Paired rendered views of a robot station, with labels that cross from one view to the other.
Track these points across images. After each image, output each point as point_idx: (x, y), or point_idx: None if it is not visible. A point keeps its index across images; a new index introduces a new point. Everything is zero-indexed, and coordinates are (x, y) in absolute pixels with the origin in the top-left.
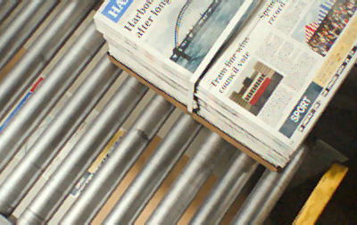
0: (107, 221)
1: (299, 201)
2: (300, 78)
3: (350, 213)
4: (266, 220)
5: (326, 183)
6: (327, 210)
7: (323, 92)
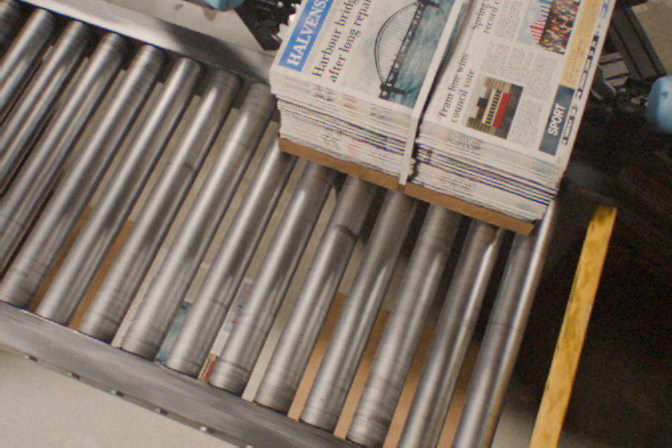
0: (332, 350)
1: (534, 327)
2: (543, 84)
3: (604, 326)
4: None
5: (596, 232)
6: None
7: (576, 94)
